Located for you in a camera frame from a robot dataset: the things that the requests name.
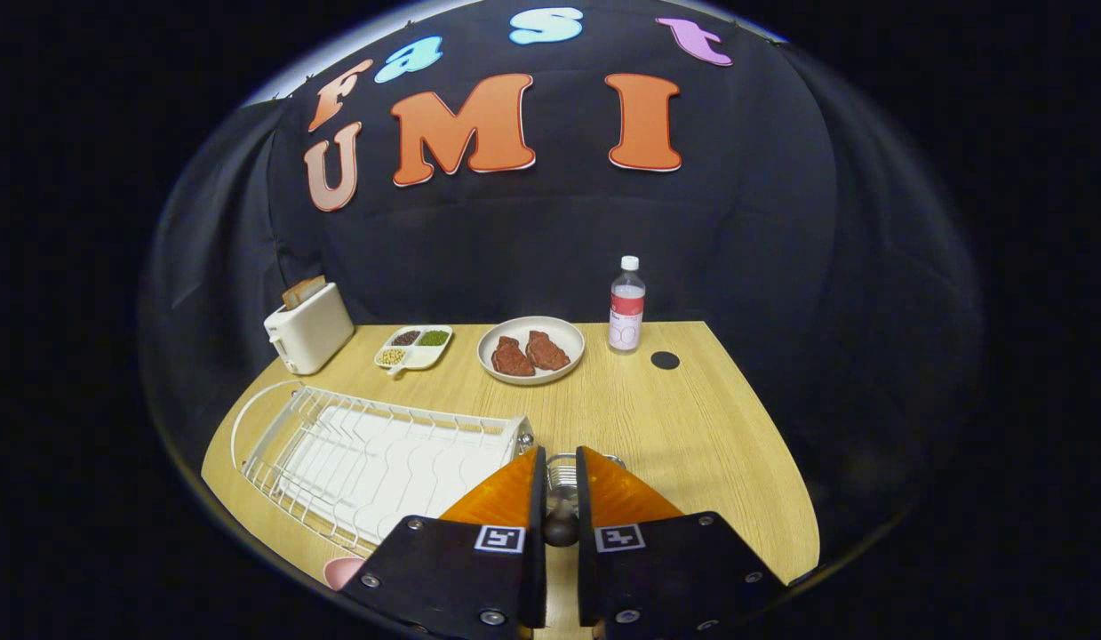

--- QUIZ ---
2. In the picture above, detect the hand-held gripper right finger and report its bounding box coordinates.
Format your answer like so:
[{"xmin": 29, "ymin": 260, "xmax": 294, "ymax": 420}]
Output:
[{"xmin": 575, "ymin": 445, "xmax": 787, "ymax": 640}]

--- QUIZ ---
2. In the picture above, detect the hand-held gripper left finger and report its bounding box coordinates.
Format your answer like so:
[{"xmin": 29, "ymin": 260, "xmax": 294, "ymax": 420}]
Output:
[{"xmin": 337, "ymin": 447, "xmax": 549, "ymax": 640}]

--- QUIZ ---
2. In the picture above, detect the pink plate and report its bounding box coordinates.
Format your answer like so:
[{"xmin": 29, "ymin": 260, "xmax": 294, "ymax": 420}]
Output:
[{"xmin": 323, "ymin": 556, "xmax": 367, "ymax": 592}]

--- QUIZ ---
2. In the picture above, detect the dark-handled metal spoon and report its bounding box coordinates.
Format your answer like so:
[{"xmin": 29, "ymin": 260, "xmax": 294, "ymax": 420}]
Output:
[{"xmin": 542, "ymin": 484, "xmax": 580, "ymax": 548}]

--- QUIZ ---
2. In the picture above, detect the white wire dish rack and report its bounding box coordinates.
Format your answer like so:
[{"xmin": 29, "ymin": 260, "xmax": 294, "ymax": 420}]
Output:
[{"xmin": 229, "ymin": 380, "xmax": 536, "ymax": 557}]

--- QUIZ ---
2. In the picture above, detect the metal wire basket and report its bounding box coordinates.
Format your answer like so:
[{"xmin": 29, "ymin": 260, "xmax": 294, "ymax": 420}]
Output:
[{"xmin": 545, "ymin": 452, "xmax": 627, "ymax": 500}]

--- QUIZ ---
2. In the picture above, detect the white divided bean dish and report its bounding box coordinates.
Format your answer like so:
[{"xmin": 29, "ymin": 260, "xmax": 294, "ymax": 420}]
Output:
[{"xmin": 373, "ymin": 324, "xmax": 454, "ymax": 376}]

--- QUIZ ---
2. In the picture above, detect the cream plate with meat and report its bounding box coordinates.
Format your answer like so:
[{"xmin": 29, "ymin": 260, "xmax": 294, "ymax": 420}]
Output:
[{"xmin": 476, "ymin": 316, "xmax": 587, "ymax": 387}]

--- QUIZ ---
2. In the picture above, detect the red meat piece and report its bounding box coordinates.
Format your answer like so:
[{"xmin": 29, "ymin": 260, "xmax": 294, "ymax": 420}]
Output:
[
  {"xmin": 491, "ymin": 335, "xmax": 536, "ymax": 378},
  {"xmin": 525, "ymin": 330, "xmax": 572, "ymax": 372}
]

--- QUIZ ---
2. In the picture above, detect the clear bottle with red label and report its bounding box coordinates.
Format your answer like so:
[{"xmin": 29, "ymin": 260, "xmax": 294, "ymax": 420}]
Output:
[{"xmin": 607, "ymin": 255, "xmax": 648, "ymax": 356}]

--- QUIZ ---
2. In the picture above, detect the white toaster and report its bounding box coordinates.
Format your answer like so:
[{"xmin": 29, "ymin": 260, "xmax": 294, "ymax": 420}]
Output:
[{"xmin": 263, "ymin": 282, "xmax": 356, "ymax": 377}]

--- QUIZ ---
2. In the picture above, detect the brown toast slice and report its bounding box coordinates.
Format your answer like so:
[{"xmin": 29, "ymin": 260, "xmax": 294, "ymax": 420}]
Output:
[{"xmin": 281, "ymin": 274, "xmax": 328, "ymax": 311}]

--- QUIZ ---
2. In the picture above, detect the black backdrop cloth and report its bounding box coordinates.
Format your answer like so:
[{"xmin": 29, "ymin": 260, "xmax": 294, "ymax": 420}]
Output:
[{"xmin": 141, "ymin": 0, "xmax": 985, "ymax": 574}]

